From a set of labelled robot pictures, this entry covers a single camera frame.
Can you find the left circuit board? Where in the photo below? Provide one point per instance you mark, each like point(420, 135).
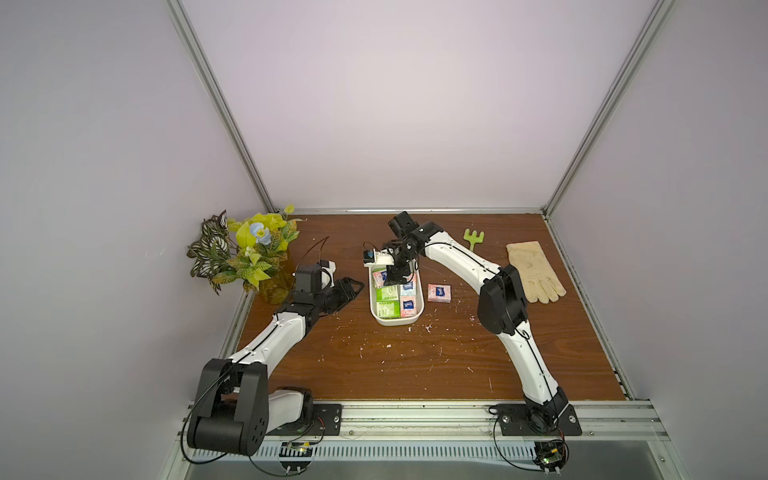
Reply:
point(296, 457)

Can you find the pink tissue pack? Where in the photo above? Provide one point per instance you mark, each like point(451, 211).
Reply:
point(439, 293)
point(409, 289)
point(379, 278)
point(407, 307)

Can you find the artificial plant in vase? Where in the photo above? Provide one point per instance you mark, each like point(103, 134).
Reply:
point(253, 252)

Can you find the right circuit board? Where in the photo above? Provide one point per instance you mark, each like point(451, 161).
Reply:
point(551, 456)

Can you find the green tissue pack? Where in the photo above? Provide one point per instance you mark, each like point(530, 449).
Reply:
point(388, 310)
point(387, 294)

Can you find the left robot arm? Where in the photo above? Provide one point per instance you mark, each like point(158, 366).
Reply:
point(234, 409)

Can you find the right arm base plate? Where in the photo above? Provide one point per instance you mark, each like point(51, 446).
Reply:
point(517, 419)

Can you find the green toy rake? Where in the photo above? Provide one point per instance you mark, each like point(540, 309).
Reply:
point(473, 238)

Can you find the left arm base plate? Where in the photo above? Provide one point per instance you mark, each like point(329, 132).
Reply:
point(325, 421)

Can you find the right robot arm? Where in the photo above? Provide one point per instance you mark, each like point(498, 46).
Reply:
point(502, 308)

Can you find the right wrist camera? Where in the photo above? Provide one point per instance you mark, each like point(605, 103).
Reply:
point(377, 258)

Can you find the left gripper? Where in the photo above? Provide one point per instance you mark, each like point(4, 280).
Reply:
point(345, 292)

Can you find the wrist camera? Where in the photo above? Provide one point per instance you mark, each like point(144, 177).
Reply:
point(327, 273)
point(377, 258)

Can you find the white storage box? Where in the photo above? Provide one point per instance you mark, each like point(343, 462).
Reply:
point(399, 321)

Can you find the aluminium front rail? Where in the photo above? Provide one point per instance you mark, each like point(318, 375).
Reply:
point(448, 420)

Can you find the beige work glove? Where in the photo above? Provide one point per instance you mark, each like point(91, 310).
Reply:
point(540, 282)

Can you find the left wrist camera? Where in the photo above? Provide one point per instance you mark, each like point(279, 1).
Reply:
point(327, 273)

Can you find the circuit board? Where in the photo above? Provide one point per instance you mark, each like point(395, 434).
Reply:
point(296, 457)
point(551, 456)

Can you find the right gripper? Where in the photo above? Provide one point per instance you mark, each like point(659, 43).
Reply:
point(396, 267)

